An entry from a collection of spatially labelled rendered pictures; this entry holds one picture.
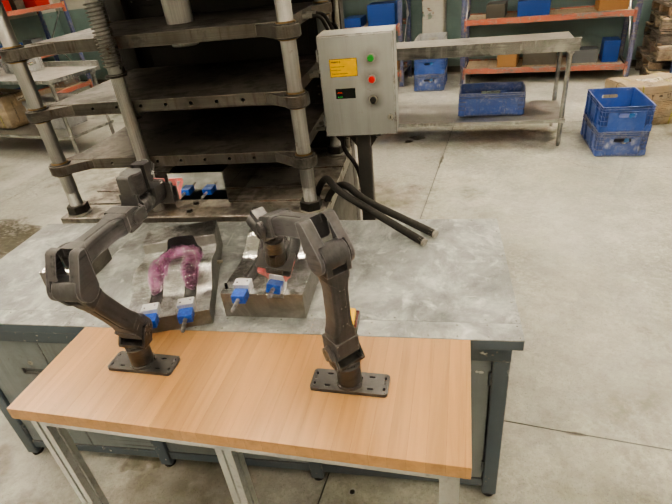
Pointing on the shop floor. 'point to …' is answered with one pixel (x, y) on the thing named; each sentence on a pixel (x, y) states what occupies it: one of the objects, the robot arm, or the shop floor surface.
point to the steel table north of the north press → (57, 70)
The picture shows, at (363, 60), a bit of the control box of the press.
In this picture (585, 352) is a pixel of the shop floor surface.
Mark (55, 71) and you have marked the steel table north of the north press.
